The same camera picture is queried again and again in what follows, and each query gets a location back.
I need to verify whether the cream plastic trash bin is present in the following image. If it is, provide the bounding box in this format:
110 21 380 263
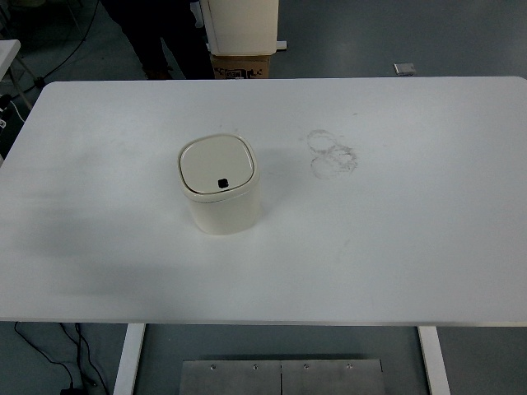
177 133 262 236

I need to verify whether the printed cardboard box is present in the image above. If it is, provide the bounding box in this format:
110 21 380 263
209 53 273 80

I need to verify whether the large cream cabinet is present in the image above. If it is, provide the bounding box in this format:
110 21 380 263
200 0 280 57

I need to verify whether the grey metal plate with screws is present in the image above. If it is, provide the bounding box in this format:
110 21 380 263
280 358 385 395
181 360 283 395

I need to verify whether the person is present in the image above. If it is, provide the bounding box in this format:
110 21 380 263
98 0 216 81

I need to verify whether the white table leg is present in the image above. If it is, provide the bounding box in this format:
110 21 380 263
417 326 452 395
112 323 147 395

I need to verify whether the white side table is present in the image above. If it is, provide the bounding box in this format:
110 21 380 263
0 39 22 80

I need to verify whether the black floor cable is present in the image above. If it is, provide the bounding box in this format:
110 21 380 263
13 321 109 395

